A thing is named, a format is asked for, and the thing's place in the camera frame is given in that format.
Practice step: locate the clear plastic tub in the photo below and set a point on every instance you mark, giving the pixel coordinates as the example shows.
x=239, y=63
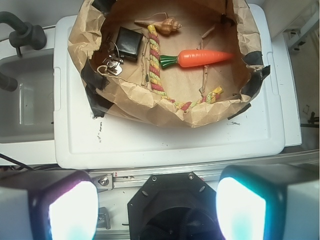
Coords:
x=26, y=114

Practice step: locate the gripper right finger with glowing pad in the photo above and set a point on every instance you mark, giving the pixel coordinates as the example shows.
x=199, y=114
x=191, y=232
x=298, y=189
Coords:
x=269, y=202

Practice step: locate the black square box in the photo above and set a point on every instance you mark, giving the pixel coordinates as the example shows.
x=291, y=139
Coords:
x=128, y=43

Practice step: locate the white plastic bin lid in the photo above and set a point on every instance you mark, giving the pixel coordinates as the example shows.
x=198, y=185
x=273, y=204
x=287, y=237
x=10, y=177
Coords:
x=111, y=142

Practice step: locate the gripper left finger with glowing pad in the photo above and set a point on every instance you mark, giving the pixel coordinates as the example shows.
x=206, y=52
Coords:
x=48, y=205

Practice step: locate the aluminium rail with bracket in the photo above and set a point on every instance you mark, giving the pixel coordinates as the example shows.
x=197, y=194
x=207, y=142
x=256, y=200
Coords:
x=108, y=179

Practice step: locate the orange plastic carrot toy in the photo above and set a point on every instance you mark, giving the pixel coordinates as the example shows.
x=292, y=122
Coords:
x=190, y=58

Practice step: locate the tan spiral seashell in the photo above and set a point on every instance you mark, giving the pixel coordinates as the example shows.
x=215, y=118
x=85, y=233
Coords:
x=165, y=26

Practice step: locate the crumpled brown paper bag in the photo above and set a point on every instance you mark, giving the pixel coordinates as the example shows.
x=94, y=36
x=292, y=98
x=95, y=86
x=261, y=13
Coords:
x=174, y=96

